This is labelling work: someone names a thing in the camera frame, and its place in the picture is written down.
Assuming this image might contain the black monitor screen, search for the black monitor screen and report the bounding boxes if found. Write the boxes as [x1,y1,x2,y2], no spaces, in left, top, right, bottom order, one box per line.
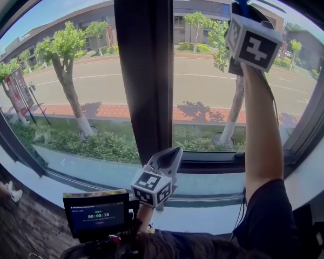
[62,189,141,244]

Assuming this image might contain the large fixed window glass pane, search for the large fixed window glass pane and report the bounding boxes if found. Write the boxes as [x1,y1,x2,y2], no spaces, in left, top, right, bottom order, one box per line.
[0,0,143,190]

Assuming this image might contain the white window sill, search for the white window sill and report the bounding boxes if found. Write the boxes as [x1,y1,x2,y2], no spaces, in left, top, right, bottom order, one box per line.
[0,133,260,236]

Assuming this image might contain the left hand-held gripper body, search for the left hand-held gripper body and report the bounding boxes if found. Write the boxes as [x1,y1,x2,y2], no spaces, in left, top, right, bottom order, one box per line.
[131,165,178,211]

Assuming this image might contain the red notice board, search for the red notice board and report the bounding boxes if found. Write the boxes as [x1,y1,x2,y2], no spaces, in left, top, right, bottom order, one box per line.
[4,68,36,118]

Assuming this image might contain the small roadside tree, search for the small roadside tree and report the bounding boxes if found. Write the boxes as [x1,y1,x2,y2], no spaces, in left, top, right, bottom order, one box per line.
[290,38,302,71]
[183,11,214,53]

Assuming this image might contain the leaning street tree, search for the leaning street tree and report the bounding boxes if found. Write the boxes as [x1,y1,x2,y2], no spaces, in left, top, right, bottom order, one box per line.
[33,21,98,139]

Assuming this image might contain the casement window glass pane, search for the casement window glass pane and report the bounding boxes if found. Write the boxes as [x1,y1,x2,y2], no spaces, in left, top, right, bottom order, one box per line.
[172,0,324,153]

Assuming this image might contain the street tree with sawn top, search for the street tree with sawn top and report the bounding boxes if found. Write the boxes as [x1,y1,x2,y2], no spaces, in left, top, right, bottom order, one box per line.
[207,20,246,145]

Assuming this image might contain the short wide window glass pane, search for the short wide window glass pane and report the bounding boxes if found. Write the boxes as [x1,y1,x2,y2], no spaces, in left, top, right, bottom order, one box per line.
[175,171,246,199]

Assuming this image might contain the person's left forearm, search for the person's left forearm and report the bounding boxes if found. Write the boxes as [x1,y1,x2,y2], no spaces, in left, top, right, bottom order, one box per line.
[137,203,155,233]

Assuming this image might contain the black street lamp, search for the black street lamp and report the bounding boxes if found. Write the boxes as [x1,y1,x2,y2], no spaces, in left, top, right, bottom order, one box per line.
[28,81,52,126]

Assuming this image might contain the brown brick building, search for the brown brick building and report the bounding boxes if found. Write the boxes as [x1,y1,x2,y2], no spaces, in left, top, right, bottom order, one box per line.
[0,0,286,72]

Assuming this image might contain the black window frame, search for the black window frame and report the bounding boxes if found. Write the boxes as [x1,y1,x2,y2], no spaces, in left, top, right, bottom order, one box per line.
[0,0,324,207]

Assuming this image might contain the green hedge bushes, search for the green hedge bushes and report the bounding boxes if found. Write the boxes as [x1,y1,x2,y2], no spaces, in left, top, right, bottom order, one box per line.
[13,122,246,164]

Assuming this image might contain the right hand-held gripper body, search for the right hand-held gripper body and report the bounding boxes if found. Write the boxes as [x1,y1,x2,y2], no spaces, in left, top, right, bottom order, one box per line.
[224,12,284,77]

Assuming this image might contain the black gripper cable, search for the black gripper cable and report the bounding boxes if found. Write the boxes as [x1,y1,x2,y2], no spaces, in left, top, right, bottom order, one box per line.
[231,70,280,241]

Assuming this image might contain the person's right forearm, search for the person's right forearm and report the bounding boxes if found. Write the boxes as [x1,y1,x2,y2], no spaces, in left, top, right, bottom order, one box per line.
[240,62,284,199]

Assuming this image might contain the person's black shirt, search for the person's black shirt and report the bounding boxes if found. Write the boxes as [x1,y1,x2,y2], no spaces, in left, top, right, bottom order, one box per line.
[151,178,303,259]

